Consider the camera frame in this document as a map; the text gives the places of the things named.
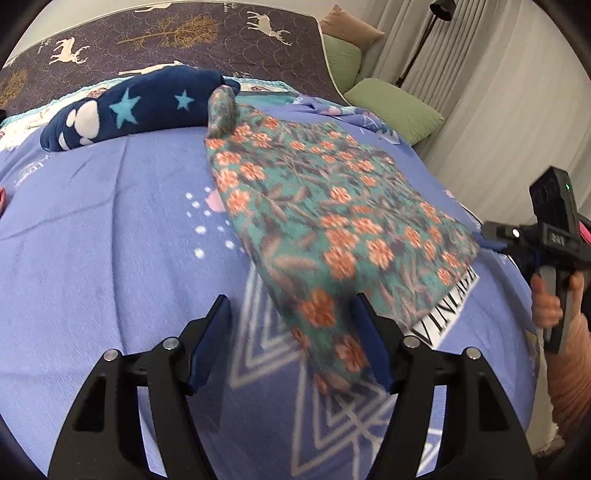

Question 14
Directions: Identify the navy star print cloth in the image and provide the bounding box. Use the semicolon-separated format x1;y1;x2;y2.
39;65;227;153

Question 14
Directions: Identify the person's right hand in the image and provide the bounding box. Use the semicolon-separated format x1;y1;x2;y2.
530;270;591;333

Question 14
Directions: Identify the person's right forearm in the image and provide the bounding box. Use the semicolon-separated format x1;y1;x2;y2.
547;318;591;444

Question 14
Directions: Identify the teal floral garment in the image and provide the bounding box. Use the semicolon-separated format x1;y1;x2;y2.
203;78;481;395

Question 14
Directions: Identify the small green pillow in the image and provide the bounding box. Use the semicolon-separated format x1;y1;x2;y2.
323;34;362;90

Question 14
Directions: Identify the black floor lamp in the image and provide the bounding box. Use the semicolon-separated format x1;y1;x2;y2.
394;0;458;88

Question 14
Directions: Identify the blue printed blanket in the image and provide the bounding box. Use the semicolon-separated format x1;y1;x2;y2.
0;83;550;480

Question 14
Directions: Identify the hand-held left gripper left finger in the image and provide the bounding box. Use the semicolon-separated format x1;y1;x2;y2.
47;295;232;480

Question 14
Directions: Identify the large green pillow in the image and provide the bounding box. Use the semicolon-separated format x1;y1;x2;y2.
344;78;446;147

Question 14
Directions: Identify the peach pillow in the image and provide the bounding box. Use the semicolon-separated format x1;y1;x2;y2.
320;4;386;47

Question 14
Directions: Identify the grey curtain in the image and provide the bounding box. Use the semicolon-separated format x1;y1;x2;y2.
360;0;591;232

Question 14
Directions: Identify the dark deer print bedspread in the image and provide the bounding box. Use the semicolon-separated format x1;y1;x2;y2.
0;0;345;125

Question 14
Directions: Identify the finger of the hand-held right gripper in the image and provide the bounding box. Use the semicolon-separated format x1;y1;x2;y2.
475;222;511;254

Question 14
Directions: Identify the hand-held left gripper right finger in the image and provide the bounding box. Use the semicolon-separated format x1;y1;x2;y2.
353;292;539;480

